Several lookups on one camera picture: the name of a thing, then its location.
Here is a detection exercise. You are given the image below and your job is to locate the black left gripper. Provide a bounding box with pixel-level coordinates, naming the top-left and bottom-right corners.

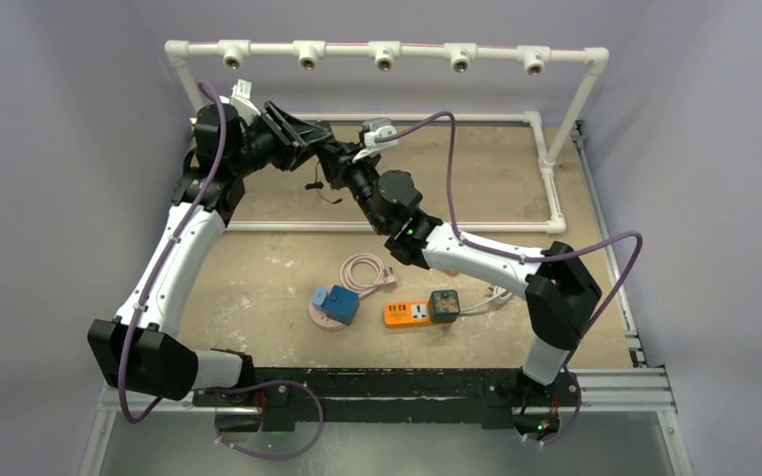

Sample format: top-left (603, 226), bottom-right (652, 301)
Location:
top-left (230, 102), bottom-right (331, 179)

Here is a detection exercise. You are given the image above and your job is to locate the black power adapter with cord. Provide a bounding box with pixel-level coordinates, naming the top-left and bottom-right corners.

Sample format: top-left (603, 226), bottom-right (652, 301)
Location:
top-left (304, 163), bottom-right (343, 205)

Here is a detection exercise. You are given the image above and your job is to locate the pink power cord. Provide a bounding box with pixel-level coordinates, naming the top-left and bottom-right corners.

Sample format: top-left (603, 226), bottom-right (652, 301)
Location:
top-left (339, 253), bottom-right (399, 295)

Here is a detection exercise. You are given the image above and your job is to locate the light blue USB charger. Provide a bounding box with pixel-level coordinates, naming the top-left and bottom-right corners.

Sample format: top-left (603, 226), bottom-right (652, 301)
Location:
top-left (311, 286), bottom-right (329, 310)

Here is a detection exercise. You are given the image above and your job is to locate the blue cube socket adapter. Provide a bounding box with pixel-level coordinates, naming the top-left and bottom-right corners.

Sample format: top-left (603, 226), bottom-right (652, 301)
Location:
top-left (321, 286), bottom-right (360, 325)

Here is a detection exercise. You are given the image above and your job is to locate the pink round socket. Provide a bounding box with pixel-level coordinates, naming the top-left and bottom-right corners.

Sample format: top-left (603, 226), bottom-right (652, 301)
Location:
top-left (308, 302), bottom-right (347, 331)

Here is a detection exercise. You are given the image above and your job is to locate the dark green cube plug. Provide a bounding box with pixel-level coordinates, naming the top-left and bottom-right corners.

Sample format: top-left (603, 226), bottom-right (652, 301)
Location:
top-left (428, 290), bottom-right (461, 324)

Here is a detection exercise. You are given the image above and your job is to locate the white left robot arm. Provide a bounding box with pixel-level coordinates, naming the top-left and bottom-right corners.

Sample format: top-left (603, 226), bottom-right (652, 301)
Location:
top-left (87, 102), bottom-right (334, 406)

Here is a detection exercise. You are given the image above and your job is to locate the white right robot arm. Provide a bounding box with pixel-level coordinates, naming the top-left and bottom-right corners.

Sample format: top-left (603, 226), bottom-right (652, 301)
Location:
top-left (317, 141), bottom-right (602, 404)

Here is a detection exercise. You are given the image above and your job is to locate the orange power strip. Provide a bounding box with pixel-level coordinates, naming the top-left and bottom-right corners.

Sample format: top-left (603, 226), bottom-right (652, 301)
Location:
top-left (383, 300), bottom-right (431, 328)

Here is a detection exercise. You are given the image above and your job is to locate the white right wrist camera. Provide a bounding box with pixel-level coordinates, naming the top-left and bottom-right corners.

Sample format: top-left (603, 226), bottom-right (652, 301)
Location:
top-left (352, 117), bottom-right (399, 163)

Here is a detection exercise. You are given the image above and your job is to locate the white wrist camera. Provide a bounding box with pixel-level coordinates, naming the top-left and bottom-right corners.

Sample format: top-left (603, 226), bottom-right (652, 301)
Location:
top-left (229, 79), bottom-right (260, 123)
top-left (352, 117), bottom-right (399, 163)

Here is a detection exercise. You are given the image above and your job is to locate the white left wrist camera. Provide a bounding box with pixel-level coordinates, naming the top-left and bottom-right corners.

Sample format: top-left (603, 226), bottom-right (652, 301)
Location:
top-left (229, 79), bottom-right (260, 123)

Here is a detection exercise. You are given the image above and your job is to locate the white PVC pipe frame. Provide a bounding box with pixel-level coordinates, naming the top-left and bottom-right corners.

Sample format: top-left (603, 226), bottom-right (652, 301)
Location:
top-left (164, 40), bottom-right (610, 234)

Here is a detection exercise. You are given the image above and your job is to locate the white power strip cord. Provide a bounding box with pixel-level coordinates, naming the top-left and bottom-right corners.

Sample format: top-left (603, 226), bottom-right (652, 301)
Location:
top-left (459, 286), bottom-right (515, 316)

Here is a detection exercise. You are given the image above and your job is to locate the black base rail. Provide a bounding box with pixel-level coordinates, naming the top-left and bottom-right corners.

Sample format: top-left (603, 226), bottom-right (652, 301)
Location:
top-left (192, 367), bottom-right (579, 434)

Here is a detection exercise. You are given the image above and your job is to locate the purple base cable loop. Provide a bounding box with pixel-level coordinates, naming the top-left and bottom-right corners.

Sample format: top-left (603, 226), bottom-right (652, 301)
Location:
top-left (214, 379), bottom-right (325, 460)

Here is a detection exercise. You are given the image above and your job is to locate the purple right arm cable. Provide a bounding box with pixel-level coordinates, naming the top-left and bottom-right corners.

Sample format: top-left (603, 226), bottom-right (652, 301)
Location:
top-left (372, 110), bottom-right (645, 369)

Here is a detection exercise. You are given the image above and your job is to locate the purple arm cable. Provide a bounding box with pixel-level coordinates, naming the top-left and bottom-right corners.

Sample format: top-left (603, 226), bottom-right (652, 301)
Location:
top-left (372, 110), bottom-right (645, 369)
top-left (117, 79), bottom-right (228, 425)

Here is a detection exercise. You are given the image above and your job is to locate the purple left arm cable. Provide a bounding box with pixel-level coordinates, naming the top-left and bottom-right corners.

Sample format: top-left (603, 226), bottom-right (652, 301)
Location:
top-left (117, 79), bottom-right (228, 425)

